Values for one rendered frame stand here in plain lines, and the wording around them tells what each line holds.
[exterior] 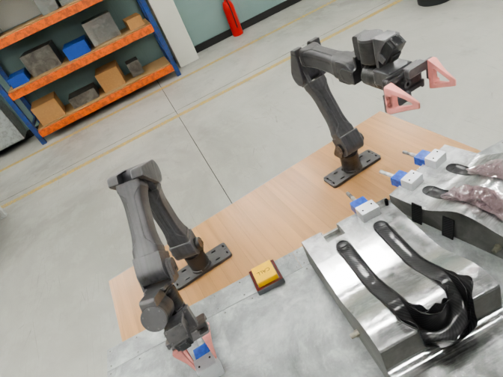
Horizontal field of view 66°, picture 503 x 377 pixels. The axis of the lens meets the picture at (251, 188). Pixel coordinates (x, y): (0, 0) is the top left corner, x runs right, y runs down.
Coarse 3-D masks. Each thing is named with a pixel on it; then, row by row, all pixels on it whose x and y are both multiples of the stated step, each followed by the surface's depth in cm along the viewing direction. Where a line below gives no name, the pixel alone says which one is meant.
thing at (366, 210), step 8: (352, 200) 109; (360, 200) 106; (368, 200) 103; (352, 208) 107; (360, 208) 102; (368, 208) 101; (376, 208) 100; (360, 216) 102; (368, 216) 101; (376, 216) 102
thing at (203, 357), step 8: (200, 344) 98; (200, 352) 95; (208, 352) 93; (200, 360) 92; (208, 360) 91; (216, 360) 92; (200, 368) 90; (208, 368) 90; (216, 368) 91; (200, 376) 90; (208, 376) 91; (216, 376) 92
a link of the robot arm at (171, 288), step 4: (172, 284) 91; (168, 288) 89; (172, 288) 89; (164, 292) 86; (168, 292) 88; (172, 292) 88; (176, 292) 89; (168, 296) 88; (172, 296) 88; (176, 296) 89; (180, 296) 91; (172, 300) 88; (176, 300) 88; (180, 300) 90; (176, 304) 88; (180, 304) 89; (176, 308) 88; (176, 312) 89
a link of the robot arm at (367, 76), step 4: (364, 64) 93; (372, 64) 90; (364, 68) 93; (368, 68) 92; (372, 68) 91; (364, 72) 93; (368, 72) 91; (372, 72) 90; (364, 76) 93; (368, 76) 92; (372, 76) 90; (364, 80) 94; (368, 80) 92; (372, 80) 91; (368, 84) 93; (372, 84) 92
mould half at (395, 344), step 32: (352, 224) 102; (320, 256) 98; (384, 256) 92; (448, 256) 84; (352, 288) 89; (416, 288) 79; (480, 288) 73; (352, 320) 85; (384, 320) 75; (480, 320) 76; (384, 352) 72; (416, 352) 74; (448, 352) 74; (480, 352) 72
